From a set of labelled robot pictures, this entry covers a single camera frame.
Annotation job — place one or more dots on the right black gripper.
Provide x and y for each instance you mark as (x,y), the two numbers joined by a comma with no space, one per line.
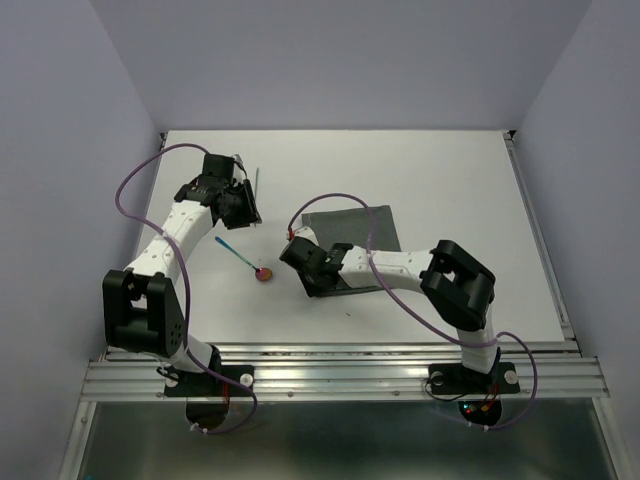
(312,289)

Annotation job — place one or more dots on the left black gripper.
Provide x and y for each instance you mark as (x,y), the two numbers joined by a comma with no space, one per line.
(250,211)

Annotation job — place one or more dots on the dark grey cloth napkin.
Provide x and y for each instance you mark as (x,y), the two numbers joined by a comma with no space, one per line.
(352,226)

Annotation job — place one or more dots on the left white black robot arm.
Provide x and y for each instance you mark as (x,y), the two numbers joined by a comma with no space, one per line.
(142,311)

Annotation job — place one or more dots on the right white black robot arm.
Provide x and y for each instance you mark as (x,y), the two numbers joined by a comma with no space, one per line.
(458,286)

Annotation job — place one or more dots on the silver metal fork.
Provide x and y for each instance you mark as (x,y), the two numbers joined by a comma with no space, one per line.
(256,193)

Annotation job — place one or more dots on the iridescent rainbow spoon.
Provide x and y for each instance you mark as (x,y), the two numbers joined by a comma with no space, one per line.
(262,274)

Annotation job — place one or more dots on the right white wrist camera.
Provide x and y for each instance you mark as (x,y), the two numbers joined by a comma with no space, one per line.
(304,232)

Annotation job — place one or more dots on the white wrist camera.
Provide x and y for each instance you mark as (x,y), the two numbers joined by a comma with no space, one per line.
(239,163)
(304,232)

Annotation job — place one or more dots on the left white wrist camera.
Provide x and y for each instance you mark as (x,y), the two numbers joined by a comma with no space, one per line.
(239,163)

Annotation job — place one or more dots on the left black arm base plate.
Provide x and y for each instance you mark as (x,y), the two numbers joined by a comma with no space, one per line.
(179,384)

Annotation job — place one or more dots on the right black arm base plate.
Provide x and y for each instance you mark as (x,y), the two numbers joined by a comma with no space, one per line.
(452,379)

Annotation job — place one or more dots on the aluminium front rail frame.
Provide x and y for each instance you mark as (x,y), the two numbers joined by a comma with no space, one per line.
(350,411)

